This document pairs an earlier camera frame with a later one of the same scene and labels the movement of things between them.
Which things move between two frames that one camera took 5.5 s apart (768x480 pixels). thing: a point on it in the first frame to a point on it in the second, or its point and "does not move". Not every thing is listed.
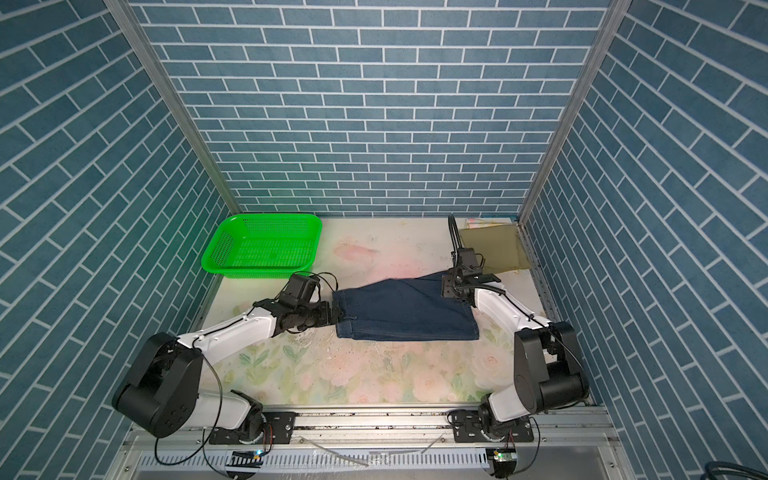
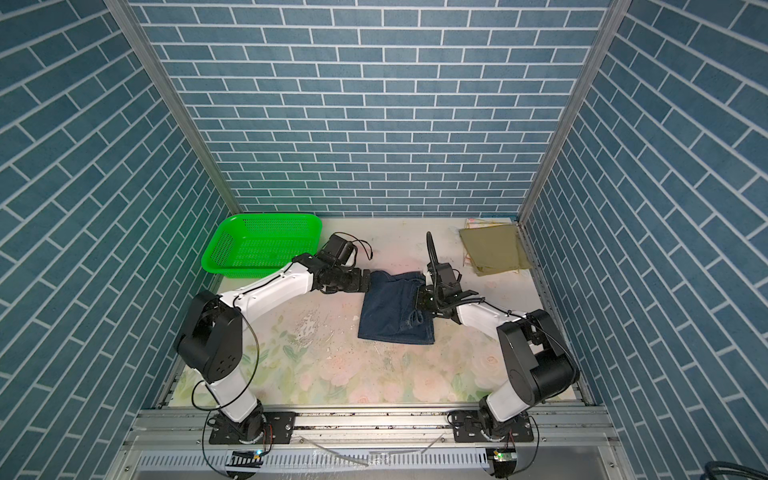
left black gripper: [326, 317] to [356, 283]
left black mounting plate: [279, 429] does not move
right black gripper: [447, 282] to [422, 290]
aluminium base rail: [385, 431] does not move
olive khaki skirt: [502, 247] does not move
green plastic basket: [265, 245] does not move
